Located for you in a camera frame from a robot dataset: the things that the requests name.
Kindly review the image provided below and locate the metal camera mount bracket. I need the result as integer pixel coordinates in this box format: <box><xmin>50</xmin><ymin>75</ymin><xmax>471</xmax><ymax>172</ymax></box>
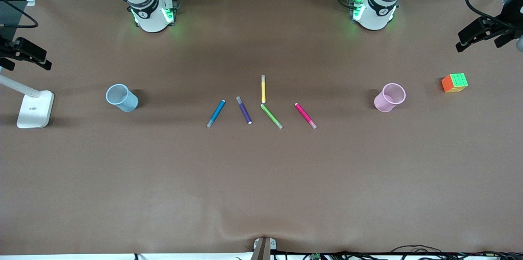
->
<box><xmin>251</xmin><ymin>236</ymin><xmax>277</xmax><ymax>260</ymax></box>

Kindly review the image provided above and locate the purple marker pen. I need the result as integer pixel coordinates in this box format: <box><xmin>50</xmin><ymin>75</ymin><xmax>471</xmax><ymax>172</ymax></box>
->
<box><xmin>236</xmin><ymin>96</ymin><xmax>253</xmax><ymax>125</ymax></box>

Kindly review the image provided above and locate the colourful puzzle cube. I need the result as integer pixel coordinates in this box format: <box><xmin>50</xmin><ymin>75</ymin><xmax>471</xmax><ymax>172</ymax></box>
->
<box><xmin>441</xmin><ymin>73</ymin><xmax>469</xmax><ymax>93</ymax></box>

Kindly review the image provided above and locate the pink marker pen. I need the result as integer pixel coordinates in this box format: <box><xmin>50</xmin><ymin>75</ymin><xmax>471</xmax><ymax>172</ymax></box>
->
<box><xmin>294</xmin><ymin>103</ymin><xmax>317</xmax><ymax>130</ymax></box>

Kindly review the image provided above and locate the pink plastic cup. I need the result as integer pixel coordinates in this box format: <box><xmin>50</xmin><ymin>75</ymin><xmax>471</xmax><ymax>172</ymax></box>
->
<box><xmin>374</xmin><ymin>83</ymin><xmax>407</xmax><ymax>112</ymax></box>

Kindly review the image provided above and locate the blue marker pen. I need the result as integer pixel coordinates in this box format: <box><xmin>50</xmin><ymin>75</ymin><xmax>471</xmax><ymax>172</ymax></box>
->
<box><xmin>206</xmin><ymin>99</ymin><xmax>226</xmax><ymax>128</ymax></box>

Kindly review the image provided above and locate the brown table cover sheet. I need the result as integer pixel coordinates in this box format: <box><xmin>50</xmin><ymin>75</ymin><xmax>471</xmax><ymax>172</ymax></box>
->
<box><xmin>0</xmin><ymin>0</ymin><xmax>523</xmax><ymax>256</ymax></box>

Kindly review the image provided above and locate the light blue plastic cup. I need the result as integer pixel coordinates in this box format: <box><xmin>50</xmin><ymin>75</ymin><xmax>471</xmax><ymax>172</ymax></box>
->
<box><xmin>106</xmin><ymin>84</ymin><xmax>139</xmax><ymax>112</ymax></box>

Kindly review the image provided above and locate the green marker pen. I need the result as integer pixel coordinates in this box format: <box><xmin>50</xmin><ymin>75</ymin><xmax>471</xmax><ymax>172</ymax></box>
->
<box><xmin>260</xmin><ymin>104</ymin><xmax>284</xmax><ymax>130</ymax></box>

